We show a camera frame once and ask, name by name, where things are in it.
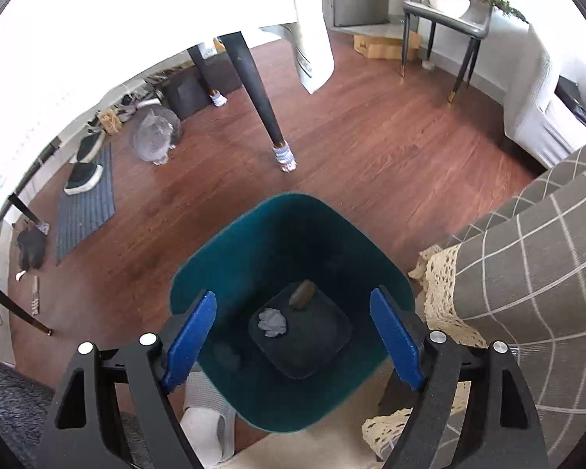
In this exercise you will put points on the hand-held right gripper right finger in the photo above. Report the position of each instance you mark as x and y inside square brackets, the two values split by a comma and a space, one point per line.
[395, 337]

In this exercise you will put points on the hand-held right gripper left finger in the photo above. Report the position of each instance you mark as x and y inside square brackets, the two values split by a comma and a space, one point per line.
[188, 342]

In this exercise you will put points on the grey paper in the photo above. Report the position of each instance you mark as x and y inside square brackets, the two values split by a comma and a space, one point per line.
[272, 322]

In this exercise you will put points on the brown wrapper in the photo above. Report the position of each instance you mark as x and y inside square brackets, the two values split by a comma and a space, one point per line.
[301, 295]

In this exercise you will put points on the teal trash bin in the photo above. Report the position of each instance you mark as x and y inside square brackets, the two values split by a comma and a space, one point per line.
[283, 234]

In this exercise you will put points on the grey slipper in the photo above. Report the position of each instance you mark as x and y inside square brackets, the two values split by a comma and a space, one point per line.
[224, 420]

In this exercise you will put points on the person's white socked foot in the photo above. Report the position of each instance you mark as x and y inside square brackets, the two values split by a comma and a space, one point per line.
[200, 430]

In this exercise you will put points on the cream rug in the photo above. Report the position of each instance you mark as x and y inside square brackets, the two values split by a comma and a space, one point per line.
[322, 435]

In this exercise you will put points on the grey checked cover with lace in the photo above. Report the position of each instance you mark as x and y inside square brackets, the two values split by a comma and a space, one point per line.
[542, 264]

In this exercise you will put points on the grey striped door mat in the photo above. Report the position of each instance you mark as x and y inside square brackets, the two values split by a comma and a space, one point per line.
[85, 205]

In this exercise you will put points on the pair of black shoes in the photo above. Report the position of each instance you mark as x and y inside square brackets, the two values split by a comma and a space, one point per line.
[31, 249]

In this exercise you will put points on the striped sock on table leg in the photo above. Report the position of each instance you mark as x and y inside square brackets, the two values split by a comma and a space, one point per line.
[218, 97]
[285, 156]
[43, 227]

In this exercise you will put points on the dark grey shaggy rug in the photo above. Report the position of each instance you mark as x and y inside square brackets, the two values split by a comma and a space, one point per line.
[10, 400]

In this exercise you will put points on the green and white shoe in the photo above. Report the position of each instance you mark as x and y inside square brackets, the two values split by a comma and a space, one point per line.
[83, 178]
[90, 146]

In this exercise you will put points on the grey cat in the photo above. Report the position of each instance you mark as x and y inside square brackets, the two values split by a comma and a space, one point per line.
[151, 139]

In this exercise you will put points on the tan slipper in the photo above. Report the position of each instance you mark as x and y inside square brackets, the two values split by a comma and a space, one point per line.
[110, 119]

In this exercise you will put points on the pile of shoes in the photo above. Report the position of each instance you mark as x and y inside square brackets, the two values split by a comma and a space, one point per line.
[127, 102]

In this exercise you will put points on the black box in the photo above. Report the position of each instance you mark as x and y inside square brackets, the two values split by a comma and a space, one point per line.
[190, 93]

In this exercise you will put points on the thick black table leg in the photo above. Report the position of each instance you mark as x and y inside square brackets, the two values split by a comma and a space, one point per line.
[259, 93]

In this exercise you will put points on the white sofa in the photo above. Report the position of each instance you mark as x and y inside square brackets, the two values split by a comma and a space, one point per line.
[532, 97]

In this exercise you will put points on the cardboard box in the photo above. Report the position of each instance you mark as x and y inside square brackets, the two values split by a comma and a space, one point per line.
[376, 46]

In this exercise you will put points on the black item on sofa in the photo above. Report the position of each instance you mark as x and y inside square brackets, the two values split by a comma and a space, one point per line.
[578, 102]

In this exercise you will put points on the white table with black legs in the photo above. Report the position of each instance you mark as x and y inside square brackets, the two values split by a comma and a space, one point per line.
[127, 34]

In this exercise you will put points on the grey chair with black legs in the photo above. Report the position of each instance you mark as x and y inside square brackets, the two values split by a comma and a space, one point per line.
[420, 10]

